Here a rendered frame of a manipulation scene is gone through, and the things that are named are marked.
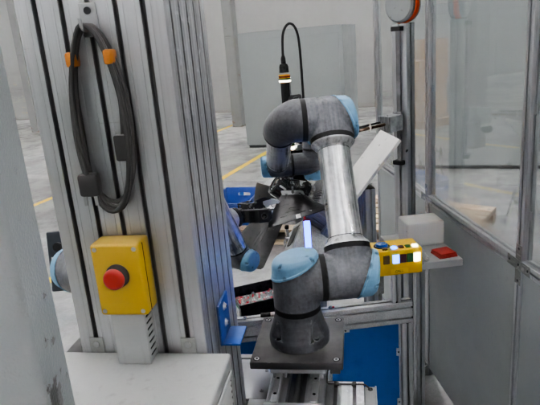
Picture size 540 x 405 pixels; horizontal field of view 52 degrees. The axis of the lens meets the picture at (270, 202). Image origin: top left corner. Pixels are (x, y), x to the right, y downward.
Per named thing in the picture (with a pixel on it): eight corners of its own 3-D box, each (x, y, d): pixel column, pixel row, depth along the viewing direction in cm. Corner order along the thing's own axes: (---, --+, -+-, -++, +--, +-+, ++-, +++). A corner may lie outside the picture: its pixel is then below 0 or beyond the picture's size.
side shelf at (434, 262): (430, 236, 260) (430, 230, 259) (462, 265, 226) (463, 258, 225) (380, 242, 259) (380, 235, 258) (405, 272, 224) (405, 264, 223)
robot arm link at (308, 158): (292, 177, 192) (291, 146, 188) (325, 174, 192) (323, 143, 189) (295, 183, 184) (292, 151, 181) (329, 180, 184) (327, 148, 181)
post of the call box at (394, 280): (398, 299, 196) (398, 267, 192) (401, 302, 193) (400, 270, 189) (390, 300, 196) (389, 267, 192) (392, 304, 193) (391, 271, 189)
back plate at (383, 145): (287, 244, 266) (284, 243, 266) (374, 126, 254) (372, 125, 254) (303, 291, 215) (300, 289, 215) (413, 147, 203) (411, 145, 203)
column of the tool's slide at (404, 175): (404, 371, 299) (399, 23, 249) (416, 378, 293) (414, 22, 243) (397, 376, 295) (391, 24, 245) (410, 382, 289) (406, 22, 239)
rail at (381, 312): (409, 317, 199) (409, 296, 196) (413, 322, 195) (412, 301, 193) (157, 346, 193) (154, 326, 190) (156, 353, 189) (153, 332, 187)
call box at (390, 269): (412, 264, 196) (412, 236, 194) (423, 276, 187) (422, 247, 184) (368, 269, 195) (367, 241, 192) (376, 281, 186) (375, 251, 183)
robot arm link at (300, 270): (272, 295, 144) (267, 246, 140) (323, 290, 144) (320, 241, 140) (275, 317, 132) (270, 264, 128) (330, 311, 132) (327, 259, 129)
